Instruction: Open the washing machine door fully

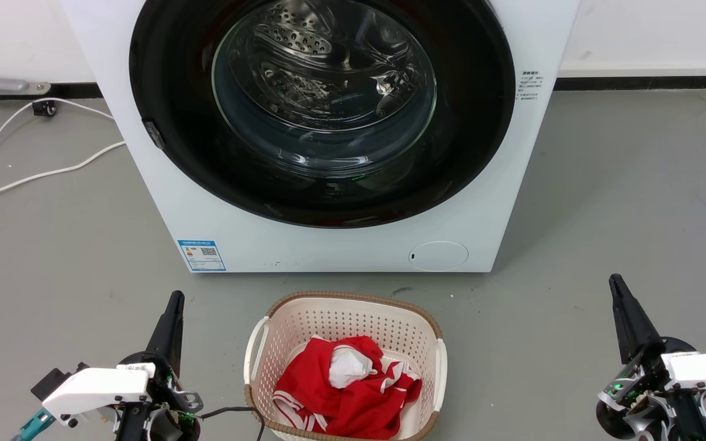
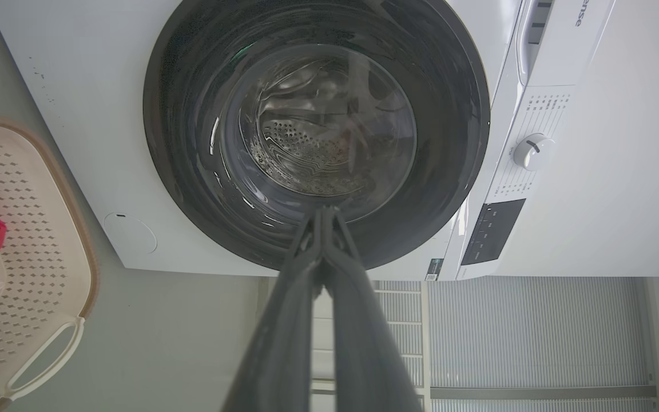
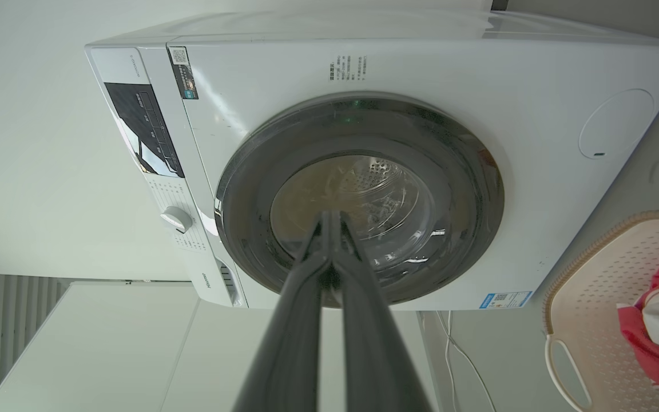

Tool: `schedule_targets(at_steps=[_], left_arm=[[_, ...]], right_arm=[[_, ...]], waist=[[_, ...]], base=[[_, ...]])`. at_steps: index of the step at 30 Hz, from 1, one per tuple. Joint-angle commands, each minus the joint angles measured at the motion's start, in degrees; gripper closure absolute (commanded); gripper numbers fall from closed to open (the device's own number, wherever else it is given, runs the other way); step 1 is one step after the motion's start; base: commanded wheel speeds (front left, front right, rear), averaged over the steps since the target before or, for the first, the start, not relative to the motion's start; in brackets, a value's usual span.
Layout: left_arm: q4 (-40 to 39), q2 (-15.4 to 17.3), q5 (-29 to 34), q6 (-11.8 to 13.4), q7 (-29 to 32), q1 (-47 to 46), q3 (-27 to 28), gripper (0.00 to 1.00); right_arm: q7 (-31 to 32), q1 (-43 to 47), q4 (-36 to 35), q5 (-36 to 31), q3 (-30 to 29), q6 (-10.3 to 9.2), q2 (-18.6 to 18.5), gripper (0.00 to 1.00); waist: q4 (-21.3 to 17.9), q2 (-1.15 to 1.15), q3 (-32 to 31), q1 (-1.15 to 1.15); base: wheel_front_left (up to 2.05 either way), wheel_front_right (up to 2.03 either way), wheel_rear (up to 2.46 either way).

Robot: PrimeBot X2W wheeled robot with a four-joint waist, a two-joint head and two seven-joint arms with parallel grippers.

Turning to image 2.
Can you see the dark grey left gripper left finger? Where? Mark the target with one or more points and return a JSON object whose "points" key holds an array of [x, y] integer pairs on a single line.
{"points": [[284, 337]]}

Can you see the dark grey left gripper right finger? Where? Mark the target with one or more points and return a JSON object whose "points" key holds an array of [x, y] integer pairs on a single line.
{"points": [[364, 343]]}

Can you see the round dark washing machine door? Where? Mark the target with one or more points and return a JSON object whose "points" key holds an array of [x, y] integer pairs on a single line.
{"points": [[318, 120]]}

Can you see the white front-load washing machine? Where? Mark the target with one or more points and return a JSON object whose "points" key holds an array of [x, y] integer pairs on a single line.
{"points": [[592, 171]]}

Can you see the black control display panel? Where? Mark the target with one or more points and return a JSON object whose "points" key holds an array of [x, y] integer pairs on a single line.
{"points": [[492, 231]]}

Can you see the grey ribbed cabinet panel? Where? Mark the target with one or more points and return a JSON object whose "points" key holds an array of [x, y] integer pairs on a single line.
{"points": [[538, 343]]}

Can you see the white program dial knob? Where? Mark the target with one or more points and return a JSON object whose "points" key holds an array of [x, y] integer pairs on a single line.
{"points": [[533, 151]]}

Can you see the beige perforated laundry basket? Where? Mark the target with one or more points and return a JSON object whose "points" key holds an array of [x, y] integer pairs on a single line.
{"points": [[26, 257]]}

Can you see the white detergent drawer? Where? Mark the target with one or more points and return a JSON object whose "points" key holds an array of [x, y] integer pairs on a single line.
{"points": [[535, 34]]}

